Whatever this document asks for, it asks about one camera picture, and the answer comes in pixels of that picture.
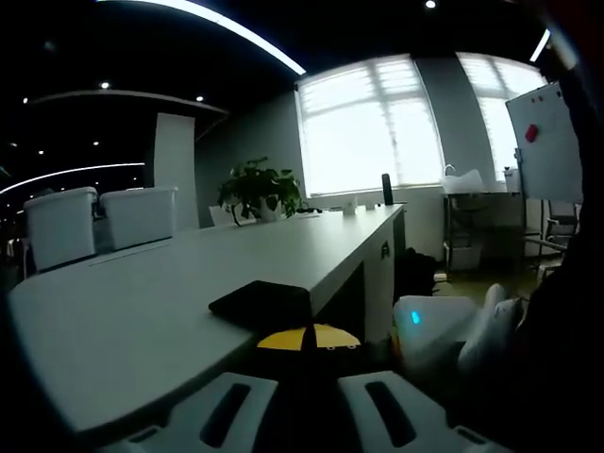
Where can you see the window with white blinds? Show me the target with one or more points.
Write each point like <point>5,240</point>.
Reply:
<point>368,132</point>
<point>491,99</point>

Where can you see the black pad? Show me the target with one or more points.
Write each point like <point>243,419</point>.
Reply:
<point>259,302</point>

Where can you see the black backpack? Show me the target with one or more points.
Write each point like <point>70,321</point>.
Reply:
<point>420,271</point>

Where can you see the metal shelf cart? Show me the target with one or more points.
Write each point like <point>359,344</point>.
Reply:
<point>486,231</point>

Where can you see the white standing card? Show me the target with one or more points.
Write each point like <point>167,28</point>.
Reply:
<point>218,217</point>

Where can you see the black desk hook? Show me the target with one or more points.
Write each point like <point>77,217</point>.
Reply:
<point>385,249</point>

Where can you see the white plastic storage box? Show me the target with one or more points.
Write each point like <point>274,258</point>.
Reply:
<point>139,217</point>
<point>61,229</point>

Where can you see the black bottle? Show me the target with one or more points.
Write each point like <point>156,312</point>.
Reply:
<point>387,189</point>

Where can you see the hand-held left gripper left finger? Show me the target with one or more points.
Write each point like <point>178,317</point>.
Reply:
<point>198,415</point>

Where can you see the whiteboard on stand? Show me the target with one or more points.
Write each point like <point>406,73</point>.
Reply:
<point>547,160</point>

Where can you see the person's black clothing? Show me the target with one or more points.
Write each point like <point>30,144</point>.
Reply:
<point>566,354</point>

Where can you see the office chair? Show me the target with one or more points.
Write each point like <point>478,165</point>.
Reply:
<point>561,226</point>

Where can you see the white desk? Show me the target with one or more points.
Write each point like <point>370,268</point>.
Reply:
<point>179,288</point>

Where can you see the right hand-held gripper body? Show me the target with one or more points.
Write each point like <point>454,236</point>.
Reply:
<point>424,325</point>

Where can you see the white lidded container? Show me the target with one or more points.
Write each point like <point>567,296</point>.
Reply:
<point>510,180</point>

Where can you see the green potted plant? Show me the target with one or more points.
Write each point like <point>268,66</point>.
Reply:
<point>257,186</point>

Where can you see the red whiteboard magnet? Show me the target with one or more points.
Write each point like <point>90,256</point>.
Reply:
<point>531,132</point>

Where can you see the white plastic bag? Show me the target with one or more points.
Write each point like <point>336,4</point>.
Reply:
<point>462,179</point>

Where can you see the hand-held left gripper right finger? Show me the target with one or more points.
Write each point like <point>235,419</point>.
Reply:
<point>424,420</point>

